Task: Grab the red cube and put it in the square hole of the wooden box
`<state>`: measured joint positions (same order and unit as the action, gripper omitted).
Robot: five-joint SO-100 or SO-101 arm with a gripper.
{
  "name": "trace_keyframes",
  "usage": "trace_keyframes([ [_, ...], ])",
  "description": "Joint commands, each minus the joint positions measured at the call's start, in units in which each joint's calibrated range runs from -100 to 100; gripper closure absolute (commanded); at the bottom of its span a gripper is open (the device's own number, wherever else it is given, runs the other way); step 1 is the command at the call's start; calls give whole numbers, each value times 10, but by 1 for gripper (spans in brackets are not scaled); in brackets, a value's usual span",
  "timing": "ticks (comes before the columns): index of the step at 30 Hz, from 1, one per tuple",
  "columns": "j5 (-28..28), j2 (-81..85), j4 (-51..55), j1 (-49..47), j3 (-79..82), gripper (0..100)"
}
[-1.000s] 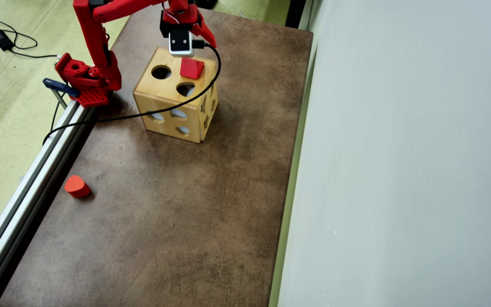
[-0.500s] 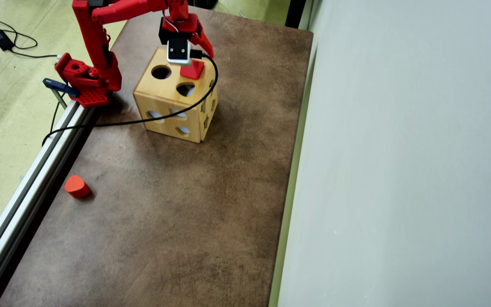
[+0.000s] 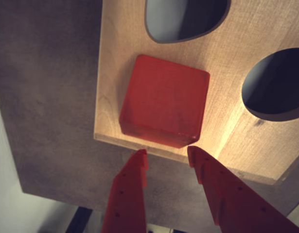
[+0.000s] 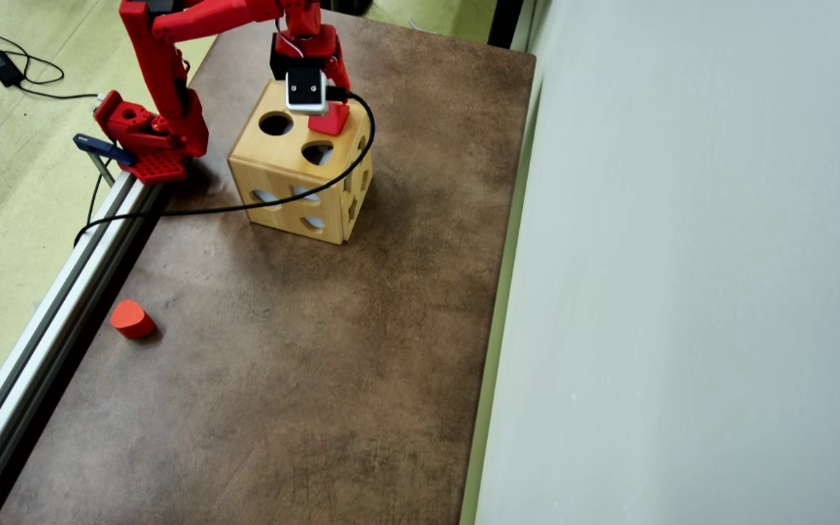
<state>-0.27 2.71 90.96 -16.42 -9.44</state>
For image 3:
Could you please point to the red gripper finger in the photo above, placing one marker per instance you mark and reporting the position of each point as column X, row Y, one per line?
column 127, row 199
column 227, row 201

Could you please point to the black vertical post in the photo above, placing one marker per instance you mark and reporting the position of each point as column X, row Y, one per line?
column 78, row 221

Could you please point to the wooden shape sorter box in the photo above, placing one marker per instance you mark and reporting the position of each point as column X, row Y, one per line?
column 232, row 121

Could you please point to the red cube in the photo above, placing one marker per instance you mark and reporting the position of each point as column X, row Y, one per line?
column 163, row 102

